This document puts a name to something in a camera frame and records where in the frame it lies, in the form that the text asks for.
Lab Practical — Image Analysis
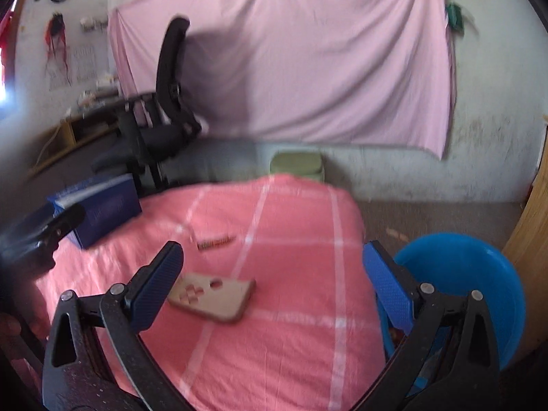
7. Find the blue plastic trash bin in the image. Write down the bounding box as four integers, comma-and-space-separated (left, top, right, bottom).
392, 234, 525, 371

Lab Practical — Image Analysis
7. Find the person's left hand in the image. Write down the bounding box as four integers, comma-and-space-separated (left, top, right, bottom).
0, 314, 21, 341

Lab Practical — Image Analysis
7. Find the blue cardboard box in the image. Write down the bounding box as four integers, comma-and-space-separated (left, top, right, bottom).
47, 174, 142, 250

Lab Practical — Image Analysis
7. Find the wooden desk shelf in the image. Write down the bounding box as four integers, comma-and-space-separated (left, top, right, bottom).
28, 107, 119, 178

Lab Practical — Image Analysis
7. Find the wooden cabinet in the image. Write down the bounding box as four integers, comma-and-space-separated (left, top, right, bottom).
500, 115, 548, 304

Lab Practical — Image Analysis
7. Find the stack of books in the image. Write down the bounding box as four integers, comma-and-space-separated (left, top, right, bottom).
77, 74, 120, 109

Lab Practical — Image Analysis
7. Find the pink checked table cloth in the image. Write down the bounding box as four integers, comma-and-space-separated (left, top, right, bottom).
36, 175, 385, 410

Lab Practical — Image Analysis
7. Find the black office chair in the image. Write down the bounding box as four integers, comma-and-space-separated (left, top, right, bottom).
91, 17, 202, 196

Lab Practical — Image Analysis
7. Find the red hanging tassel ornament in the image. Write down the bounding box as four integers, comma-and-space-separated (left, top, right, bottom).
43, 12, 70, 81

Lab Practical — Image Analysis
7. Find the pink window curtain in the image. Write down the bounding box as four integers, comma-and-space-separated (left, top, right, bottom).
0, 9, 14, 104

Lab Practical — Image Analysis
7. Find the green plastic stool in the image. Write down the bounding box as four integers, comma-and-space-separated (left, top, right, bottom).
269, 151, 325, 183

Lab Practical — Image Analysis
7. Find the pink hanging bed sheet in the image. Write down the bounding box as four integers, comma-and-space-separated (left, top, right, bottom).
108, 0, 452, 157

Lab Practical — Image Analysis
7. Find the green wall basket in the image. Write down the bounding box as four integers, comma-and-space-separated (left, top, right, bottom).
446, 3, 464, 34

